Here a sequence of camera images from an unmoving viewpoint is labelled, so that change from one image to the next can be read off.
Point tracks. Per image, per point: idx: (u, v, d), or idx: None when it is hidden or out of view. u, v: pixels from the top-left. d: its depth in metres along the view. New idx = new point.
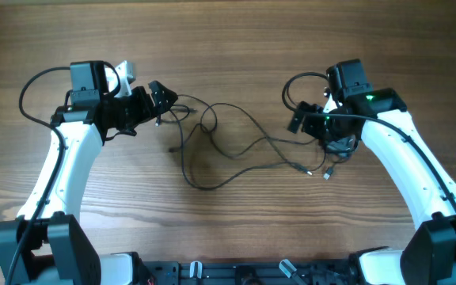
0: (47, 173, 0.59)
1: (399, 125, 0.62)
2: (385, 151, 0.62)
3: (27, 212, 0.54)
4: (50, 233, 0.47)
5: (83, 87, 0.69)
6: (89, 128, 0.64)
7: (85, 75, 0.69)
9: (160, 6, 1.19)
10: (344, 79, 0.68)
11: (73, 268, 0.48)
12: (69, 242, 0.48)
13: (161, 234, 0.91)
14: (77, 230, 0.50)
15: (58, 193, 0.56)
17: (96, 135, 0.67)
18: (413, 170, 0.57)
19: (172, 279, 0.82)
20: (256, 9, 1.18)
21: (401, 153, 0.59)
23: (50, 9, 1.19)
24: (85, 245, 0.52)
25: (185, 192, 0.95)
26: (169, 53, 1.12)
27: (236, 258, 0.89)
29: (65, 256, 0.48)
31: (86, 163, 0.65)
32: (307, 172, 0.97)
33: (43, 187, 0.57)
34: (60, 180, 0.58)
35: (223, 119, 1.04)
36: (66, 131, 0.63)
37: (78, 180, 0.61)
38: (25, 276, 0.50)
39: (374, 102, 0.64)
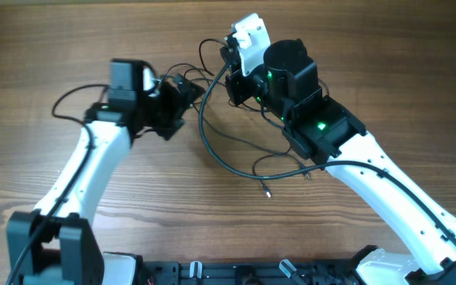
0: (70, 169, 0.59)
1: (367, 157, 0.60)
2: (358, 186, 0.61)
3: (45, 206, 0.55)
4: (62, 234, 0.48)
5: (119, 85, 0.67)
6: (119, 131, 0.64)
7: (125, 74, 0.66)
9: (160, 6, 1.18)
10: (301, 99, 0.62)
11: (77, 271, 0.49)
12: (79, 247, 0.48)
13: (161, 235, 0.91)
14: (89, 235, 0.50)
15: (77, 192, 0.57)
17: (125, 138, 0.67)
18: (400, 212, 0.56)
19: (172, 279, 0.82)
20: (256, 9, 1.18)
21: (380, 189, 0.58)
23: (50, 9, 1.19)
24: (94, 249, 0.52)
25: (185, 192, 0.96)
26: (169, 53, 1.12)
27: (236, 258, 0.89)
29: (73, 259, 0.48)
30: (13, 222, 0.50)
31: (110, 163, 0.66)
32: (306, 175, 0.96)
33: (64, 183, 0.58)
34: (83, 179, 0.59)
35: (223, 119, 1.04)
36: (97, 131, 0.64)
37: (100, 180, 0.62)
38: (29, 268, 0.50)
39: (328, 129, 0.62)
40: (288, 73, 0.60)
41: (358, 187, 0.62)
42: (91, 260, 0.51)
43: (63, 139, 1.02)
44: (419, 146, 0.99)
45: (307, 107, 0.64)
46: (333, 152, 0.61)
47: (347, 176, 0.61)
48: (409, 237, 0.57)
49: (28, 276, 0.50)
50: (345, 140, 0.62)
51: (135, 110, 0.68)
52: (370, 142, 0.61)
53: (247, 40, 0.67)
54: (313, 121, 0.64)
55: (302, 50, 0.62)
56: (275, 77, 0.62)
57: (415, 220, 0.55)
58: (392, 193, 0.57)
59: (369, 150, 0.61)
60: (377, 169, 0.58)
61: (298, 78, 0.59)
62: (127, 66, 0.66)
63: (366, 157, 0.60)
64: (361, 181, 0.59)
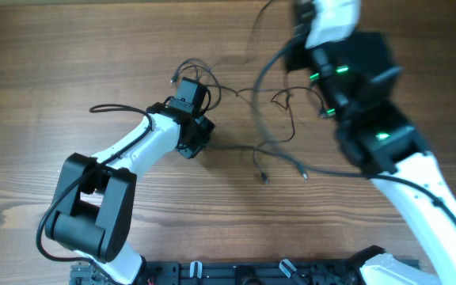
0: (129, 138, 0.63)
1: (424, 180, 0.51)
2: (402, 205, 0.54)
3: (100, 156, 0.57)
4: (112, 180, 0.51)
5: (182, 99, 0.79)
6: (172, 126, 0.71)
7: (190, 91, 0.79)
9: (160, 6, 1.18)
10: (368, 102, 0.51)
11: (112, 221, 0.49)
12: (122, 197, 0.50)
13: (162, 235, 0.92)
14: (132, 193, 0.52)
15: (131, 156, 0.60)
17: (173, 137, 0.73)
18: (446, 247, 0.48)
19: (172, 279, 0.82)
20: (256, 9, 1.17)
21: (430, 218, 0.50)
23: (50, 9, 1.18)
24: (130, 211, 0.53)
25: (186, 193, 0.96)
26: (169, 53, 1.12)
27: (235, 258, 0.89)
29: (114, 205, 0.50)
30: (74, 159, 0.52)
31: (159, 151, 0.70)
32: (303, 174, 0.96)
33: (120, 144, 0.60)
34: (138, 149, 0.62)
35: (223, 119, 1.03)
36: (157, 119, 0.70)
37: (148, 158, 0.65)
38: (68, 207, 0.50)
39: (389, 141, 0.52)
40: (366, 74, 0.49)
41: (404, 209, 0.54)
42: (124, 219, 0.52)
43: (63, 139, 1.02)
44: None
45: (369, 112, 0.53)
46: (390, 168, 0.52)
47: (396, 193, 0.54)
48: (449, 276, 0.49)
49: (64, 214, 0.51)
50: (402, 157, 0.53)
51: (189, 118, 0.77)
52: (427, 161, 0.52)
53: (331, 8, 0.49)
54: (372, 129, 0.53)
55: (382, 50, 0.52)
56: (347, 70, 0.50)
57: None
58: (443, 229, 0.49)
59: (427, 172, 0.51)
60: (432, 196, 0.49)
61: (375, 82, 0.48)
62: (195, 85, 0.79)
63: (423, 180, 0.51)
64: (409, 204, 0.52)
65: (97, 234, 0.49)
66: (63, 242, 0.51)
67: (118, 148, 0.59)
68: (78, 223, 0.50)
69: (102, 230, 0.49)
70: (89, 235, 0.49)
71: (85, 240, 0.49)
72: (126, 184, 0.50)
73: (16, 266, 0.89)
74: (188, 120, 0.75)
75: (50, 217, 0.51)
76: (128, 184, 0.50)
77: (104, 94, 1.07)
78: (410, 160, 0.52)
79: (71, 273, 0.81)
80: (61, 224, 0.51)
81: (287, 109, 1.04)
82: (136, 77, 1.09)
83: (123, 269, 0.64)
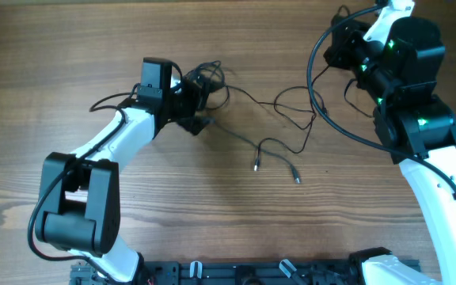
0: (105, 131, 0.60)
1: (450, 173, 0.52)
2: (420, 192, 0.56)
3: (78, 152, 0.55)
4: (94, 172, 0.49)
5: (150, 84, 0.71)
6: (148, 116, 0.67)
7: (155, 74, 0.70)
9: (160, 6, 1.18)
10: (411, 81, 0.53)
11: (100, 211, 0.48)
12: (108, 187, 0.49)
13: (162, 234, 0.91)
14: (116, 182, 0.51)
15: (110, 149, 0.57)
17: (150, 127, 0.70)
18: (455, 239, 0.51)
19: (172, 279, 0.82)
20: (256, 8, 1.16)
21: (446, 210, 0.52)
23: (50, 9, 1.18)
24: (118, 201, 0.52)
25: (185, 192, 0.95)
26: (169, 53, 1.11)
27: (235, 258, 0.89)
29: (100, 195, 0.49)
30: (51, 157, 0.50)
31: (138, 142, 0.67)
32: (296, 179, 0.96)
33: (97, 139, 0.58)
34: (116, 140, 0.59)
35: (223, 119, 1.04)
36: (130, 113, 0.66)
37: (127, 150, 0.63)
38: (55, 204, 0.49)
39: (427, 127, 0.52)
40: (409, 51, 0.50)
41: (423, 195, 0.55)
42: (113, 208, 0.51)
43: (63, 139, 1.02)
44: None
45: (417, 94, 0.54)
46: (423, 153, 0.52)
47: (419, 179, 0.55)
48: (450, 265, 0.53)
49: (52, 213, 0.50)
50: (435, 146, 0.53)
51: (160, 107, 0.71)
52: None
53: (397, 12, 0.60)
54: (413, 110, 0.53)
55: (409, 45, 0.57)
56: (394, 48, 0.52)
57: None
58: None
59: None
60: (455, 191, 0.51)
61: (419, 61, 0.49)
62: (157, 65, 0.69)
63: (450, 172, 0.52)
64: (432, 192, 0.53)
65: (89, 227, 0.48)
66: (55, 241, 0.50)
67: (96, 142, 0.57)
68: (67, 219, 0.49)
69: (93, 221, 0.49)
70: (79, 230, 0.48)
71: (77, 234, 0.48)
72: (108, 173, 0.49)
73: (16, 266, 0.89)
74: (163, 110, 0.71)
75: (39, 219, 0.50)
76: (111, 172, 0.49)
77: (104, 93, 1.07)
78: (439, 150, 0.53)
79: (71, 273, 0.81)
80: (50, 224, 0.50)
81: (287, 109, 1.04)
82: (136, 77, 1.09)
83: (122, 267, 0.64)
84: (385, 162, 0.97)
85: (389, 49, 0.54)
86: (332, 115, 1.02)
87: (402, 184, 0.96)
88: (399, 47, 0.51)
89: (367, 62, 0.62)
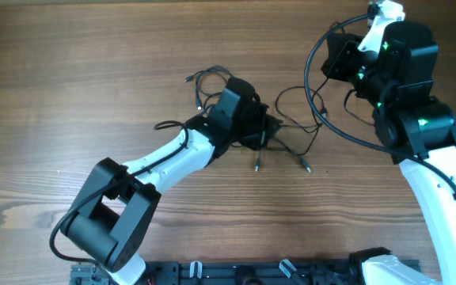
0: (162, 152, 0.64)
1: (450, 173, 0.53)
2: (420, 192, 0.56)
3: (131, 165, 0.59)
4: (136, 196, 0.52)
5: (222, 111, 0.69)
6: (209, 146, 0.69)
7: (231, 104, 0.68)
9: (160, 7, 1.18)
10: (407, 80, 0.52)
11: (126, 235, 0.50)
12: (142, 214, 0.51)
13: (161, 234, 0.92)
14: (153, 211, 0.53)
15: (160, 172, 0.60)
17: (207, 155, 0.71)
18: None
19: (172, 279, 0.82)
20: (256, 9, 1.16)
21: (446, 210, 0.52)
23: (51, 9, 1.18)
24: (145, 228, 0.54)
25: (185, 193, 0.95)
26: (169, 53, 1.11)
27: (235, 258, 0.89)
29: (131, 219, 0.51)
30: (104, 167, 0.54)
31: (191, 167, 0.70)
32: (307, 169, 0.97)
33: (154, 160, 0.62)
34: (167, 165, 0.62)
35: None
36: (193, 137, 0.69)
37: (175, 176, 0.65)
38: (88, 212, 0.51)
39: (427, 127, 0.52)
40: (404, 51, 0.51)
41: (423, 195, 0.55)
42: (138, 236, 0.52)
43: (63, 139, 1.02)
44: None
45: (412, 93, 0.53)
46: (423, 154, 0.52)
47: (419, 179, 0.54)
48: (450, 265, 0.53)
49: (82, 217, 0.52)
50: (435, 146, 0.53)
51: (222, 135, 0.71)
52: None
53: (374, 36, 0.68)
54: (413, 110, 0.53)
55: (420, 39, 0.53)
56: (388, 49, 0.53)
57: None
58: None
59: None
60: None
61: (413, 60, 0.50)
62: (237, 96, 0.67)
63: (450, 172, 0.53)
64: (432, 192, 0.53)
65: (109, 244, 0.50)
66: (76, 241, 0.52)
67: (150, 161, 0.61)
68: (93, 228, 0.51)
69: (115, 241, 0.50)
70: (100, 244, 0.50)
71: (96, 247, 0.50)
72: (148, 203, 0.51)
73: (16, 267, 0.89)
74: (224, 141, 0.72)
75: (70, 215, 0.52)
76: (150, 203, 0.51)
77: (104, 93, 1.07)
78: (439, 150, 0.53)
79: (71, 273, 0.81)
80: (77, 225, 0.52)
81: (287, 109, 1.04)
82: (136, 77, 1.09)
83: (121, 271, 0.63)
84: (385, 162, 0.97)
85: (383, 51, 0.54)
86: (332, 115, 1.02)
87: (402, 184, 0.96)
88: (393, 47, 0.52)
89: (363, 71, 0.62)
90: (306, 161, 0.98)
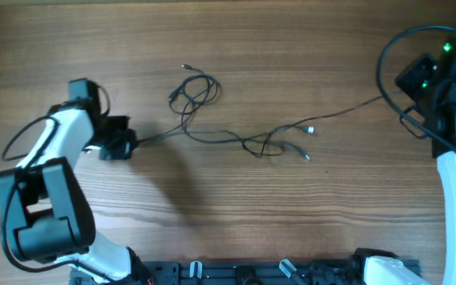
0: (41, 139, 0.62)
1: None
2: (451, 187, 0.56)
3: (24, 162, 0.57)
4: (46, 174, 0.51)
5: (77, 97, 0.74)
6: (79, 113, 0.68)
7: (81, 88, 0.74)
9: (160, 6, 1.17)
10: None
11: (67, 206, 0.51)
12: (64, 180, 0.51)
13: (161, 234, 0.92)
14: (71, 173, 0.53)
15: (54, 149, 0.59)
17: (86, 120, 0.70)
18: None
19: (172, 279, 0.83)
20: (256, 8, 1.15)
21: None
23: (50, 9, 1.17)
24: (82, 195, 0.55)
25: (185, 193, 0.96)
26: (169, 53, 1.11)
27: (235, 258, 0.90)
29: (62, 192, 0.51)
30: None
31: (81, 138, 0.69)
32: (305, 157, 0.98)
33: (36, 147, 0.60)
34: (57, 140, 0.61)
35: (223, 119, 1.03)
36: (61, 117, 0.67)
37: (72, 148, 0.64)
38: (21, 217, 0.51)
39: None
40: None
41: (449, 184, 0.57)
42: (80, 201, 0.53)
43: None
44: (418, 146, 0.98)
45: None
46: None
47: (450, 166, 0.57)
48: None
49: (21, 229, 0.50)
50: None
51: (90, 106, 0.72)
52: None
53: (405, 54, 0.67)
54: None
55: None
56: (453, 49, 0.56)
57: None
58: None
59: None
60: None
61: None
62: (81, 81, 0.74)
63: None
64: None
65: (62, 225, 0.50)
66: (36, 254, 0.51)
67: (37, 149, 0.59)
68: (39, 226, 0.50)
69: (65, 217, 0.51)
70: (55, 231, 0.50)
71: (55, 237, 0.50)
72: (60, 167, 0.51)
73: (16, 266, 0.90)
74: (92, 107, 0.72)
75: (10, 238, 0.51)
76: (62, 165, 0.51)
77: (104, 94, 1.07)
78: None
79: (71, 273, 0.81)
80: (24, 239, 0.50)
81: (287, 109, 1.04)
82: (135, 78, 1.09)
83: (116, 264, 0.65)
84: (385, 162, 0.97)
85: (443, 54, 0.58)
86: (332, 115, 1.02)
87: (402, 184, 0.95)
88: None
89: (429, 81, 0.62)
90: (305, 150, 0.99)
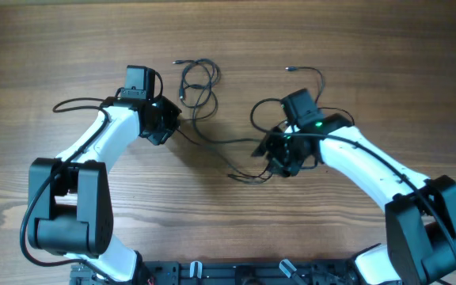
0: (90, 131, 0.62)
1: (346, 135, 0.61)
2: (336, 161, 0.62)
3: (65, 154, 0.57)
4: (81, 176, 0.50)
5: (133, 86, 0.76)
6: (131, 114, 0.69)
7: (138, 76, 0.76)
9: (160, 6, 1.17)
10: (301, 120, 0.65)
11: (91, 212, 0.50)
12: (96, 187, 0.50)
13: (161, 234, 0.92)
14: (104, 181, 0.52)
15: (96, 149, 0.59)
17: (135, 123, 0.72)
18: (368, 168, 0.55)
19: (172, 279, 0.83)
20: (256, 8, 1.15)
21: (354, 157, 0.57)
23: (50, 9, 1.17)
24: (108, 201, 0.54)
25: (186, 192, 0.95)
26: (169, 53, 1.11)
27: (234, 258, 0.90)
29: (90, 199, 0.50)
30: (38, 163, 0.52)
31: (125, 138, 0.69)
32: None
33: (83, 141, 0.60)
34: (103, 138, 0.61)
35: (224, 119, 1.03)
36: (113, 112, 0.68)
37: (114, 147, 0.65)
38: (47, 209, 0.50)
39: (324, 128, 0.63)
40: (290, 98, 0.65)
41: (339, 162, 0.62)
42: (104, 207, 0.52)
43: (63, 139, 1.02)
44: (418, 146, 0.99)
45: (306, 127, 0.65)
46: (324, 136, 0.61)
47: (325, 153, 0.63)
48: (376, 192, 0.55)
49: (43, 220, 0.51)
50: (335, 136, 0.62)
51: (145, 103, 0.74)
52: (354, 133, 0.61)
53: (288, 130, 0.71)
54: (311, 121, 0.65)
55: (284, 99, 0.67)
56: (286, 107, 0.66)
57: (376, 171, 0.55)
58: (364, 159, 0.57)
59: (349, 130, 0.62)
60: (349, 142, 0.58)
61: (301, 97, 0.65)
62: (141, 69, 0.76)
63: (353, 134, 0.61)
64: (337, 153, 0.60)
65: (81, 229, 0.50)
66: (49, 248, 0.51)
67: (81, 144, 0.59)
68: (61, 223, 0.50)
69: (85, 223, 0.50)
70: (71, 233, 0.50)
71: (70, 237, 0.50)
72: (95, 173, 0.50)
73: (17, 266, 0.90)
74: (145, 105, 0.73)
75: (30, 226, 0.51)
76: (98, 172, 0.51)
77: (104, 94, 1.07)
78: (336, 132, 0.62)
79: (71, 272, 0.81)
80: (43, 230, 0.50)
81: None
82: None
83: (120, 267, 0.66)
84: None
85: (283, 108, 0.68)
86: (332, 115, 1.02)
87: None
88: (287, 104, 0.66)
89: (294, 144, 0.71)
90: None
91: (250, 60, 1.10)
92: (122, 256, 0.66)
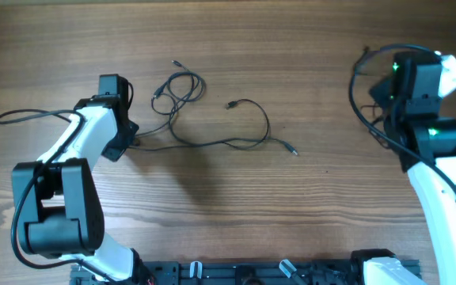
0: (67, 132, 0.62)
1: None
2: (431, 201, 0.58)
3: (46, 157, 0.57)
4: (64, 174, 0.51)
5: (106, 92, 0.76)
6: (106, 112, 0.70)
7: (111, 81, 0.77)
9: (160, 6, 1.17)
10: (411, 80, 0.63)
11: (81, 208, 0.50)
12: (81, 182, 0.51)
13: (161, 235, 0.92)
14: (89, 176, 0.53)
15: (76, 147, 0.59)
17: (112, 119, 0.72)
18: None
19: (172, 279, 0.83)
20: (256, 8, 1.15)
21: (450, 214, 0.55)
23: (50, 9, 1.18)
24: (95, 195, 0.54)
25: (185, 192, 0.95)
26: (169, 53, 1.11)
27: (235, 258, 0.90)
29: (77, 195, 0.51)
30: (19, 168, 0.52)
31: (103, 136, 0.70)
32: (294, 152, 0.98)
33: (60, 142, 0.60)
34: (81, 138, 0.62)
35: (224, 119, 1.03)
36: (87, 112, 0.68)
37: (93, 145, 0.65)
38: (34, 211, 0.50)
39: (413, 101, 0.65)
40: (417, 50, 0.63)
41: (432, 205, 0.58)
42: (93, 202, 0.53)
43: None
44: None
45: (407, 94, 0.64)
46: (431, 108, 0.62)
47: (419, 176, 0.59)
48: (446, 251, 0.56)
49: (33, 223, 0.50)
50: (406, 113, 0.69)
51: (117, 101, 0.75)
52: None
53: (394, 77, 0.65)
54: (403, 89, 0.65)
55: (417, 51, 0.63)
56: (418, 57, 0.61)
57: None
58: None
59: None
60: None
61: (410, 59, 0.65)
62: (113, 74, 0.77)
63: None
64: (436, 197, 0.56)
65: (73, 226, 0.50)
66: (43, 250, 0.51)
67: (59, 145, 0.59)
68: (51, 223, 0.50)
69: (76, 219, 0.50)
70: (64, 231, 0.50)
71: (63, 236, 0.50)
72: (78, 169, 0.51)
73: (17, 266, 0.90)
74: (118, 103, 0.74)
75: (20, 232, 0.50)
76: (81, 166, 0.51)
77: None
78: (447, 160, 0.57)
79: (71, 272, 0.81)
80: (35, 233, 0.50)
81: (287, 110, 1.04)
82: (135, 77, 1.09)
83: (118, 265, 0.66)
84: (385, 162, 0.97)
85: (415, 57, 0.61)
86: (332, 115, 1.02)
87: (403, 184, 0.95)
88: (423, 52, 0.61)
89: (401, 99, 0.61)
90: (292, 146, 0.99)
91: (250, 59, 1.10)
92: (119, 255, 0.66)
